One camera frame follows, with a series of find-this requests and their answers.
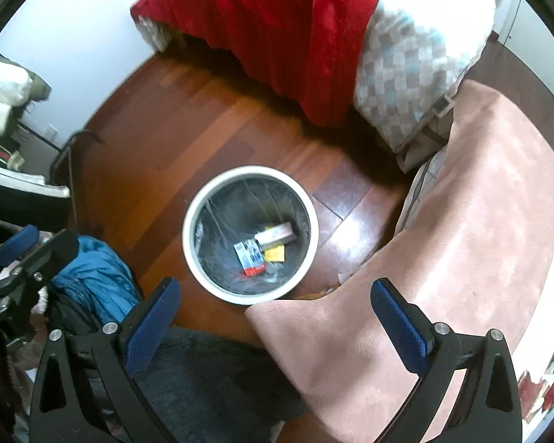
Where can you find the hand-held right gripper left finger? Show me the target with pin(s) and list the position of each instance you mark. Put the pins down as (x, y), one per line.
(148, 319)

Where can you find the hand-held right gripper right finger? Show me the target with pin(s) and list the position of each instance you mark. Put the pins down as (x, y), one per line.
(402, 322)

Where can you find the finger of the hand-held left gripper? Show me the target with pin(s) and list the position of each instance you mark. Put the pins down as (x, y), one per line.
(22, 242)

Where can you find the white round trash bin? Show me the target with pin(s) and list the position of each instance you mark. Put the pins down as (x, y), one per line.
(250, 235)

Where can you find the blue jacket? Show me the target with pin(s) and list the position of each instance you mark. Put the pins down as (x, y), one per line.
(94, 279)

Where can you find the pink blanket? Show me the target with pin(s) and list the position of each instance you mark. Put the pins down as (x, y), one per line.
(424, 258)

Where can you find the dark grey pants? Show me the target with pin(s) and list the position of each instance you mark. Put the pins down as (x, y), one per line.
(212, 387)

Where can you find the blue and red carton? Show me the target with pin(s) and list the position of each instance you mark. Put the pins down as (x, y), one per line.
(249, 257)

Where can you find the clear bin liner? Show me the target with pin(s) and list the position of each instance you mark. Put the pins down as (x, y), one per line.
(231, 221)

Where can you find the yellow paper scrap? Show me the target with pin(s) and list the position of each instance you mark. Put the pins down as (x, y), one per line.
(274, 254)

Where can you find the grey flat box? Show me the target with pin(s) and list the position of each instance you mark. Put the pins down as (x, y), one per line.
(274, 234)

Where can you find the white padded coat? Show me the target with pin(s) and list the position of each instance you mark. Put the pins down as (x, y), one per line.
(2, 90)

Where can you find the checkered quilt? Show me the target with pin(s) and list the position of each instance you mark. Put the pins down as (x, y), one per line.
(415, 55)

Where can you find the red blanket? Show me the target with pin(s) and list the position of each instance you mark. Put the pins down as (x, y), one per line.
(277, 32)

